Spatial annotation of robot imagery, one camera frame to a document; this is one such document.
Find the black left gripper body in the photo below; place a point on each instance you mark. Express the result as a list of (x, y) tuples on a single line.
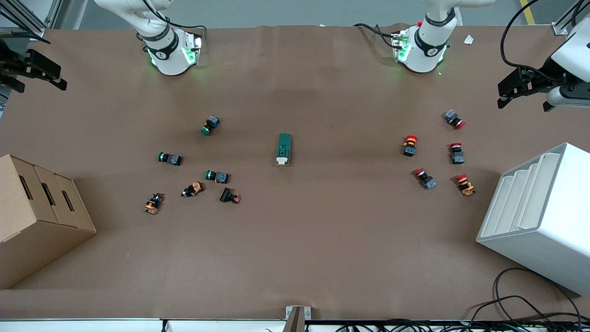
[(545, 80)]

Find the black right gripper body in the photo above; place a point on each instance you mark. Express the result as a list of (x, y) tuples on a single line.
[(10, 64)]

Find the green load switch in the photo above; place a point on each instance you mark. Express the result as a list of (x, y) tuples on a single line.
[(283, 147)]

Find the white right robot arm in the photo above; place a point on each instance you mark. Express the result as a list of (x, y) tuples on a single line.
[(170, 60)]

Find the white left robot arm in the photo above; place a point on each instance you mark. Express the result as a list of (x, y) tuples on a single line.
[(424, 50)]

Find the small white paper scrap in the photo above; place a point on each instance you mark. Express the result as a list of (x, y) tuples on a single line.
[(469, 39)]

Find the red mushroom button grey block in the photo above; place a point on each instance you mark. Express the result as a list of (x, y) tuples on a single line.
[(451, 116), (428, 182), (457, 157)]

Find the red mushroom button orange block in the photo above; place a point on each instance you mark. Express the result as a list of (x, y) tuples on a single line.
[(409, 148), (466, 187)]

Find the white slotted storage rack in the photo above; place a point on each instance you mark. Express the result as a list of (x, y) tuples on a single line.
[(548, 221)]

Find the brown cardboard box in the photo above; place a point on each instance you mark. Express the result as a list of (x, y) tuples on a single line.
[(32, 230)]

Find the brown paper table cover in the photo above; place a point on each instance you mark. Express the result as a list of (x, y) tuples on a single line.
[(322, 240)]

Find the aluminium frame profile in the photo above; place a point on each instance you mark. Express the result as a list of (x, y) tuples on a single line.
[(563, 23), (27, 18)]

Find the green push button switch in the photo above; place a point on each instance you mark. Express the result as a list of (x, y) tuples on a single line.
[(212, 122), (174, 159), (221, 177)]

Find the black orange button switch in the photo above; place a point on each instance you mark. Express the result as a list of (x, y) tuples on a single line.
[(196, 187), (153, 204)]

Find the black switch with red lens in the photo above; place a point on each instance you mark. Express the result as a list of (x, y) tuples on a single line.
[(227, 195)]

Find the white table edge rail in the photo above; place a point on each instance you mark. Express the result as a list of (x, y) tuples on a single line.
[(92, 325)]

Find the metal table edge bracket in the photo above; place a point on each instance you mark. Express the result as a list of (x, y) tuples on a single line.
[(297, 316)]

